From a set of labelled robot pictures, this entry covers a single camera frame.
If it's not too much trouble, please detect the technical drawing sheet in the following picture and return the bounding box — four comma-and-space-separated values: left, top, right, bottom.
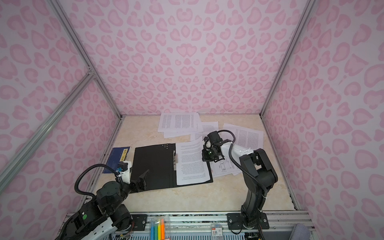
210, 160, 242, 178

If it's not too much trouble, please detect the orange and black folder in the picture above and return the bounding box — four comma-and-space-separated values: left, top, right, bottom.
131, 143, 213, 191

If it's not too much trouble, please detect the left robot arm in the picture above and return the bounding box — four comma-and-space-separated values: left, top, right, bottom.
56, 164, 150, 240

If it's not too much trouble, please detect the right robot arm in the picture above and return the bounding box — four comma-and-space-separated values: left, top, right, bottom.
202, 140, 278, 231

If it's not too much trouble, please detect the blue paperback book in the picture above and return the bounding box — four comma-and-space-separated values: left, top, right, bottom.
106, 147, 130, 172

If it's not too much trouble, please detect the box of coloured markers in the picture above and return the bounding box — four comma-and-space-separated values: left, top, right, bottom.
150, 216, 168, 240

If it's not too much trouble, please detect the grey cloth at corner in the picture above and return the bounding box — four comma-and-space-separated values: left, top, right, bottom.
289, 224, 311, 240

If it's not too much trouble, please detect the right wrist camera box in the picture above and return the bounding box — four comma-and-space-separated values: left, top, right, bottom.
207, 131, 223, 148

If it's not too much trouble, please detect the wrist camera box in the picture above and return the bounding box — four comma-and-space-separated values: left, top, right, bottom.
207, 131, 223, 148
117, 161, 132, 184

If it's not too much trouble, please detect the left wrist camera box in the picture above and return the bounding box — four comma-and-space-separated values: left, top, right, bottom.
117, 161, 132, 184

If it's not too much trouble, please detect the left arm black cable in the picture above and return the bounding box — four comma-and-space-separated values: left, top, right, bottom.
74, 163, 121, 199

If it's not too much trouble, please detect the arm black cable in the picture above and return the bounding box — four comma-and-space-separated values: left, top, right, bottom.
74, 163, 121, 199
217, 129, 269, 196

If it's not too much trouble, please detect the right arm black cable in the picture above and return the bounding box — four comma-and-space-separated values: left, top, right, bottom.
217, 129, 269, 196

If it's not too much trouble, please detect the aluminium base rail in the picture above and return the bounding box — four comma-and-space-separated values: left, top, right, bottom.
56, 210, 316, 240

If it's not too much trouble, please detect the aluminium diagonal frame bar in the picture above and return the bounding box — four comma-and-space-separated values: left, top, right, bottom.
1, 71, 95, 193

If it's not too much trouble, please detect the aluminium frame corner post right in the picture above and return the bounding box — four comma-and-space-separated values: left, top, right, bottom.
260, 0, 319, 119

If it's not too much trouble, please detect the aluminium frame corner post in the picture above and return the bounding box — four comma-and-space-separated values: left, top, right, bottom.
47, 0, 123, 120
260, 0, 319, 119

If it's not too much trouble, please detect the aluminium frame corner post left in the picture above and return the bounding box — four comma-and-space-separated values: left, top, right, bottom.
47, 0, 123, 120

